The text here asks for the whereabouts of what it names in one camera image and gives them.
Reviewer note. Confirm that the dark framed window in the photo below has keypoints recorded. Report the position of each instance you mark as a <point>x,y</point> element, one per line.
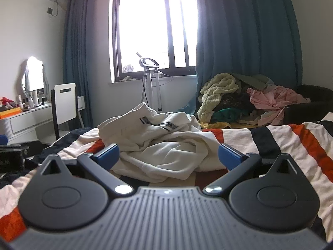
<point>164,30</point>

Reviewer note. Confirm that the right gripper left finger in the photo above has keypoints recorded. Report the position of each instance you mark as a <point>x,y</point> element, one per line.
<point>98,166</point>

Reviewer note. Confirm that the wall socket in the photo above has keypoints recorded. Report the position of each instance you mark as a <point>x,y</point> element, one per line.
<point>49,10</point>

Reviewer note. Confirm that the pale yellow knit blanket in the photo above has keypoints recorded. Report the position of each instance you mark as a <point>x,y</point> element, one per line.
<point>211,94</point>

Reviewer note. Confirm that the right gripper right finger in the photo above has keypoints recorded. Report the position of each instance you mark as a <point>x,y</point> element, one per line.
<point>240,167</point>

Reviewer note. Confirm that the garment steamer stand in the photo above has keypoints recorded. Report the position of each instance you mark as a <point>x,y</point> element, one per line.
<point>151,93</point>

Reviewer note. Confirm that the green garment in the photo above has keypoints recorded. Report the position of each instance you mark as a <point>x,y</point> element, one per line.
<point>228,115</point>

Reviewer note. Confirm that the left teal curtain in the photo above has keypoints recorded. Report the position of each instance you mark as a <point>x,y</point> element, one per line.
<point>75,65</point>

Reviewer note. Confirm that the teal curtain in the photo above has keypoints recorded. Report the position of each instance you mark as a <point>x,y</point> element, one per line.
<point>75,65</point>
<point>248,37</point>

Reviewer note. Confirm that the white dressing table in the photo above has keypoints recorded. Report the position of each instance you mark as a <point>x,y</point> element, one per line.
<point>36,124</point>

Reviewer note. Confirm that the striped bed blanket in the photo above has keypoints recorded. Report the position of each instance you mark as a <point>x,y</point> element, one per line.
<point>310,145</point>

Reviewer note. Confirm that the white black chair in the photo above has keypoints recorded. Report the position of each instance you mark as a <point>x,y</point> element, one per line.
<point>66,106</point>

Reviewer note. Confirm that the orange box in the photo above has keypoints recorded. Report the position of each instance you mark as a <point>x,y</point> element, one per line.
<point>10,112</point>

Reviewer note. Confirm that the right teal curtain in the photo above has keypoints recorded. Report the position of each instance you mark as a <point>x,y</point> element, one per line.
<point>248,37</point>

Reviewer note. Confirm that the white bottle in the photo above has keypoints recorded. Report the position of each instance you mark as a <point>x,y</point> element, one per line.
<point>31,104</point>

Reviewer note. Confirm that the pink garment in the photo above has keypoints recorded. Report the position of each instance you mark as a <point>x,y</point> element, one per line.
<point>272,101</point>

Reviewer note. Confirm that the yellow garment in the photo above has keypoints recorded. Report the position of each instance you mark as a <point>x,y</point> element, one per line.
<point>216,125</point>

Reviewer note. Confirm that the vanity mirror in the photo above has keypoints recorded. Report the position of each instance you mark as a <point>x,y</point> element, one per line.
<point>34,78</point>

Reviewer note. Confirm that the white sweatpants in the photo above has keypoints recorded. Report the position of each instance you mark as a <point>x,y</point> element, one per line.
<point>154,147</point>

